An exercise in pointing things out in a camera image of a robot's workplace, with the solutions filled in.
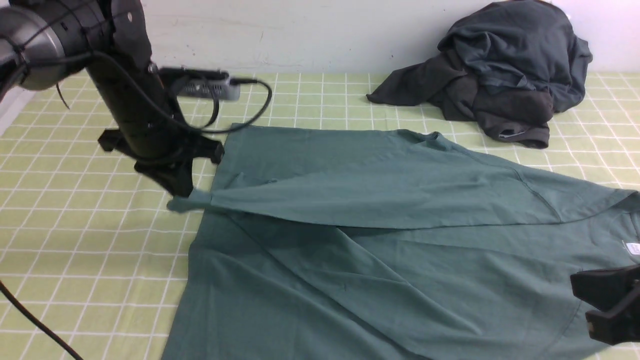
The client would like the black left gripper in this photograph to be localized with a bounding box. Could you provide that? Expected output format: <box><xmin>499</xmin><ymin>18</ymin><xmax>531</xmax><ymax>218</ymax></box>
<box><xmin>87</xmin><ymin>52</ymin><xmax>225</xmax><ymax>198</ymax></box>

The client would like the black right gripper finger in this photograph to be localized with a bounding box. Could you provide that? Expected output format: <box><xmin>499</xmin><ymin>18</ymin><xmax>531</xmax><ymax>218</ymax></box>
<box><xmin>570</xmin><ymin>264</ymin><xmax>640</xmax><ymax>346</ymax></box>

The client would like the green long-sleeved shirt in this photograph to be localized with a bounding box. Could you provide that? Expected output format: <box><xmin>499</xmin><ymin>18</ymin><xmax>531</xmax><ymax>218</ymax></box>
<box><xmin>161</xmin><ymin>126</ymin><xmax>639</xmax><ymax>360</ymax></box>

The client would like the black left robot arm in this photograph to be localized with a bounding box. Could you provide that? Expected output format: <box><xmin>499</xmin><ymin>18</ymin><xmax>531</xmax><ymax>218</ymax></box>
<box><xmin>1</xmin><ymin>0</ymin><xmax>225</xmax><ymax>198</ymax></box>

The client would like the green checkered tablecloth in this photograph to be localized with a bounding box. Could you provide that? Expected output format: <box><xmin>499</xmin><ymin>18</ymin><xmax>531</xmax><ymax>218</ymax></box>
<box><xmin>0</xmin><ymin>72</ymin><xmax>640</xmax><ymax>360</ymax></box>

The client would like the dark grey clothes pile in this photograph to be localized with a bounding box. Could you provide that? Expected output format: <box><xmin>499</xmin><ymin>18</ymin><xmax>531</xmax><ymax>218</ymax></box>
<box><xmin>366</xmin><ymin>0</ymin><xmax>594</xmax><ymax>150</ymax></box>

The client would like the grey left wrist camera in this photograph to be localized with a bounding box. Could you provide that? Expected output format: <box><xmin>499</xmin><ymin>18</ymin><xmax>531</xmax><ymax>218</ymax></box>
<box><xmin>158</xmin><ymin>67</ymin><xmax>242</xmax><ymax>101</ymax></box>

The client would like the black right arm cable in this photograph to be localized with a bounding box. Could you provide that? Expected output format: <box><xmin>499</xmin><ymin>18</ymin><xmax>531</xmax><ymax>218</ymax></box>
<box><xmin>0</xmin><ymin>281</ymin><xmax>85</xmax><ymax>360</ymax></box>

